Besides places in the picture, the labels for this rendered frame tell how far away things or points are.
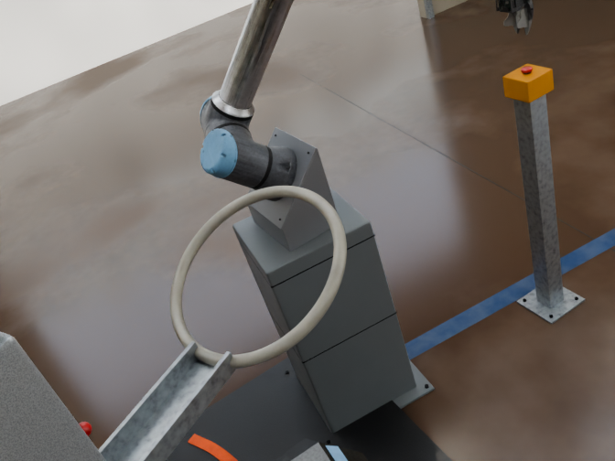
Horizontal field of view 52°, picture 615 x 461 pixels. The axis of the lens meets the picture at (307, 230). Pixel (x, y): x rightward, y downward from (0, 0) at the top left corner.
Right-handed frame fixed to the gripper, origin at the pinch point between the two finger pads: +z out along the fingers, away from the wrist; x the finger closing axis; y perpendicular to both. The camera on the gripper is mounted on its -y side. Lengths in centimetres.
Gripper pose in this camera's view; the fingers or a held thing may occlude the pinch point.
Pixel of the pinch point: (523, 28)
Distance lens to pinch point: 232.9
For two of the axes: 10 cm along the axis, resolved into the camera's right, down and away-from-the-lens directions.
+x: 4.7, 3.7, -8.0
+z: 2.9, 7.9, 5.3
